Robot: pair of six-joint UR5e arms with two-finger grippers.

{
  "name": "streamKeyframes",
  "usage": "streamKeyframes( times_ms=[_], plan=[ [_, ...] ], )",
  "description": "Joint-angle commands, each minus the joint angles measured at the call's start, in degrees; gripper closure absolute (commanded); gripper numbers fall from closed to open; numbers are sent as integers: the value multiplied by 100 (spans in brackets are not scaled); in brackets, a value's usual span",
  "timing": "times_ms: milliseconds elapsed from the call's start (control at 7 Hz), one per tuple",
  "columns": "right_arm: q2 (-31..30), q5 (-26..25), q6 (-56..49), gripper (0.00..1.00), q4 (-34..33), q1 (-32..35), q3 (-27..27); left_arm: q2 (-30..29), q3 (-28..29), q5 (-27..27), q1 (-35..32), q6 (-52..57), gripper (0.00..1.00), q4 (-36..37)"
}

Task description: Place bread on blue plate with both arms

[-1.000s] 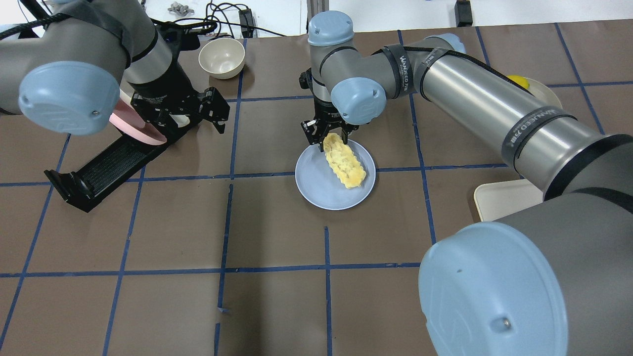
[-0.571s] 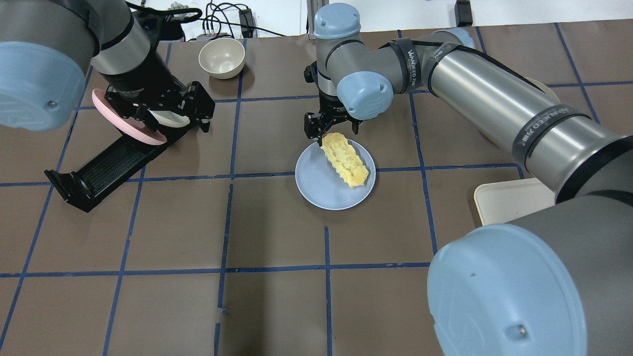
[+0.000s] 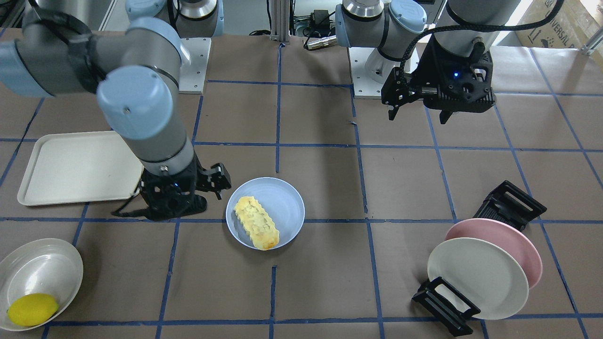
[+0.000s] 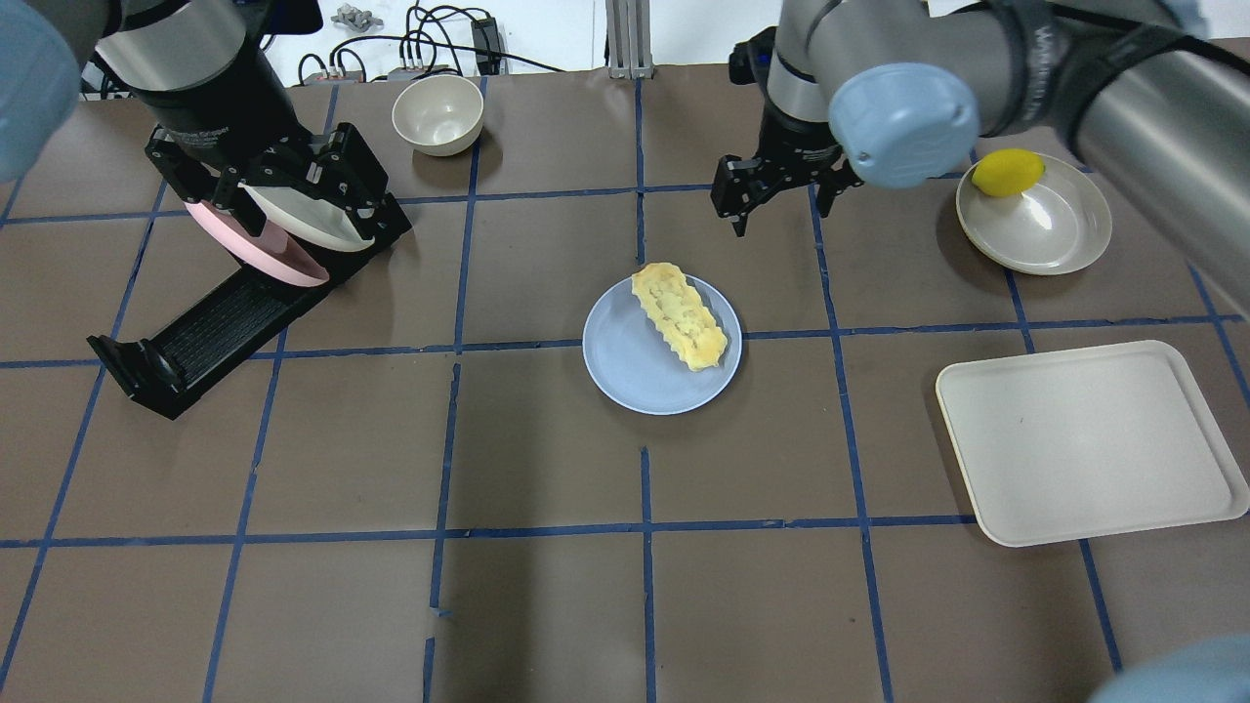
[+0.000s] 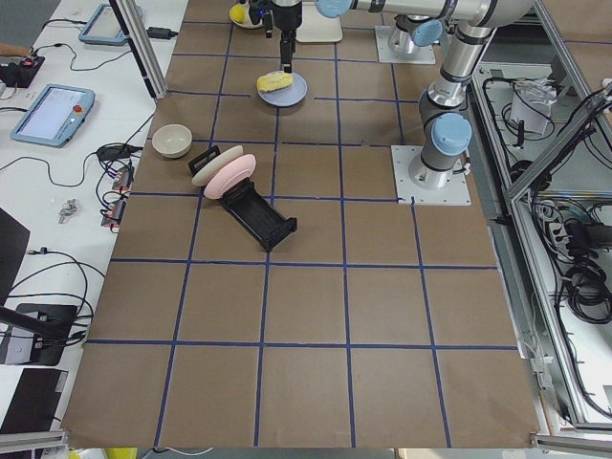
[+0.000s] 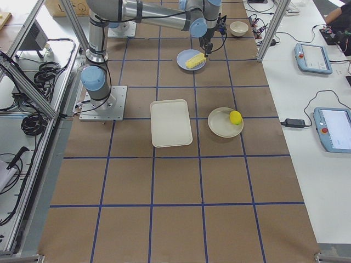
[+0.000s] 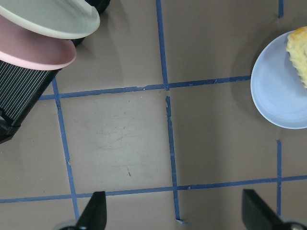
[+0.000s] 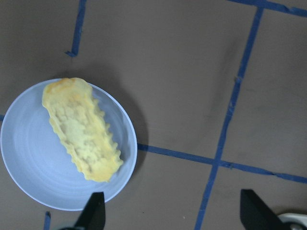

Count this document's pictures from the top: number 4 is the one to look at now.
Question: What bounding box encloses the beige bowl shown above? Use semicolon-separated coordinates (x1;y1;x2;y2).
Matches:
390;74;485;158

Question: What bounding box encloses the white rectangular tray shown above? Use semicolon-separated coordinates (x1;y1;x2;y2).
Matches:
935;340;1248;548

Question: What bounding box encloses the blue plate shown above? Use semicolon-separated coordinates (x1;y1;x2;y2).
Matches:
581;276;744;417

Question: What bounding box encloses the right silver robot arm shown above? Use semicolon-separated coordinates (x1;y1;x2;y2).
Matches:
711;1;1249;314

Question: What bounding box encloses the white plate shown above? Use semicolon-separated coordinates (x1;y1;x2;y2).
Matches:
243;186;371;253

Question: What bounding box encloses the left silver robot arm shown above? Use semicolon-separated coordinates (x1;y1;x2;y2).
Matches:
3;1;410;251

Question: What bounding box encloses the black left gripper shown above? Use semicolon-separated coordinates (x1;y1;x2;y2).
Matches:
145;49;390;245

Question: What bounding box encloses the black plate rack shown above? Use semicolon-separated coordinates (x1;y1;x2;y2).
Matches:
88;195;413;419

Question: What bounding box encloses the yellow lemon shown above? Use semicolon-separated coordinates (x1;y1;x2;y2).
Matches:
973;148;1046;196

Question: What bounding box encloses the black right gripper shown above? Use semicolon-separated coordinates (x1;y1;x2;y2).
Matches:
710;100;863;236

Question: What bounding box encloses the pink plate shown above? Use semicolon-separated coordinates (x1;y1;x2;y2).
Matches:
185;201;330;288

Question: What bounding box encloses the aluminium frame post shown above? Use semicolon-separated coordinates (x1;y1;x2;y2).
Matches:
605;0;653;80

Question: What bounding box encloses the yellow bread pastry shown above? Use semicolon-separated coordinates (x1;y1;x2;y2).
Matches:
630;261;729;372

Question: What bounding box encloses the white oval dish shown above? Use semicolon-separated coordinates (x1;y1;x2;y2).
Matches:
955;153;1113;276

